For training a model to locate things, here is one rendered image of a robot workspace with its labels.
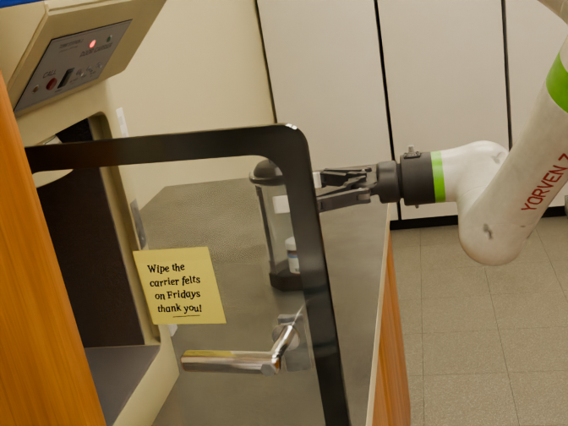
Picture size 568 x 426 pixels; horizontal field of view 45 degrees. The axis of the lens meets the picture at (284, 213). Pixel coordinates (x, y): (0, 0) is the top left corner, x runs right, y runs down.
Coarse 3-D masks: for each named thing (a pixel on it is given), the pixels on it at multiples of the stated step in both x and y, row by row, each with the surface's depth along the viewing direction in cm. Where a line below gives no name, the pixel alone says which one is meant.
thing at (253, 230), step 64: (256, 128) 54; (64, 192) 62; (128, 192) 60; (192, 192) 58; (256, 192) 56; (64, 256) 65; (128, 256) 62; (256, 256) 58; (320, 256) 56; (128, 320) 65; (256, 320) 61; (320, 320) 59; (128, 384) 68; (192, 384) 66; (256, 384) 63; (320, 384) 61
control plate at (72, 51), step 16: (80, 32) 66; (96, 32) 70; (112, 32) 75; (48, 48) 61; (64, 48) 65; (80, 48) 69; (96, 48) 74; (112, 48) 79; (48, 64) 64; (64, 64) 68; (80, 64) 72; (32, 80) 63; (48, 80) 67; (80, 80) 76; (32, 96) 66; (48, 96) 70
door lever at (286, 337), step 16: (272, 336) 60; (288, 336) 59; (192, 352) 59; (208, 352) 58; (224, 352) 58; (240, 352) 57; (256, 352) 57; (272, 352) 57; (192, 368) 58; (208, 368) 58; (224, 368) 57; (240, 368) 57; (256, 368) 56; (272, 368) 55
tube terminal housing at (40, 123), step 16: (64, 96) 80; (80, 96) 84; (96, 96) 88; (32, 112) 73; (48, 112) 76; (64, 112) 80; (80, 112) 83; (96, 112) 89; (112, 112) 92; (32, 128) 73; (48, 128) 76; (64, 128) 80; (96, 128) 93; (112, 128) 92; (32, 144) 73
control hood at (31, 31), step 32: (64, 0) 60; (96, 0) 65; (128, 0) 73; (160, 0) 83; (0, 32) 58; (32, 32) 57; (64, 32) 63; (128, 32) 81; (0, 64) 59; (32, 64) 61
